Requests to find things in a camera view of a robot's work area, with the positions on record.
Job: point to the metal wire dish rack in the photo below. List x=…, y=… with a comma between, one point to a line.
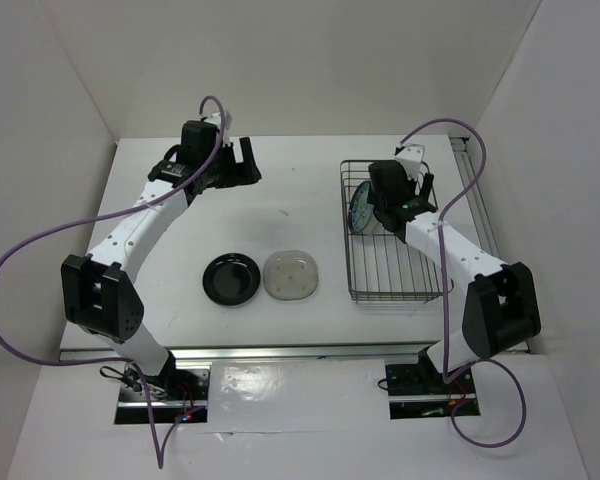
x=379, y=267

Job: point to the aluminium rail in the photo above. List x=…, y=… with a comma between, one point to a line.
x=288, y=352

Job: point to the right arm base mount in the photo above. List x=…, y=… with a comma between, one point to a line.
x=416, y=390

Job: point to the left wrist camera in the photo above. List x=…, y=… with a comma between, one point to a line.
x=222, y=122

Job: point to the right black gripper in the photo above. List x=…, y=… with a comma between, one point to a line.
x=426, y=188

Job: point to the blue floral ceramic plate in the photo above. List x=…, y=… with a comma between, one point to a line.
x=360, y=217

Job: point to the black round plate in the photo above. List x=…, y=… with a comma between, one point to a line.
x=232, y=279

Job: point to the smoky grey glass plate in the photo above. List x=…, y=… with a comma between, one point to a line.
x=290, y=275

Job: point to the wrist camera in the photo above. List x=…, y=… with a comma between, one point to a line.
x=222, y=122
x=410, y=156

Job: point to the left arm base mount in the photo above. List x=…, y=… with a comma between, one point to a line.
x=188, y=401

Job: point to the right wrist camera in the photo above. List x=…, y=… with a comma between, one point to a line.
x=410, y=156

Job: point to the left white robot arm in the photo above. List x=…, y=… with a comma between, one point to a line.
x=99, y=287

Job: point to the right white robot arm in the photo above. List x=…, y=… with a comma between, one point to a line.
x=500, y=307

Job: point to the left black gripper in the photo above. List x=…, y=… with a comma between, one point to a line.
x=244, y=172

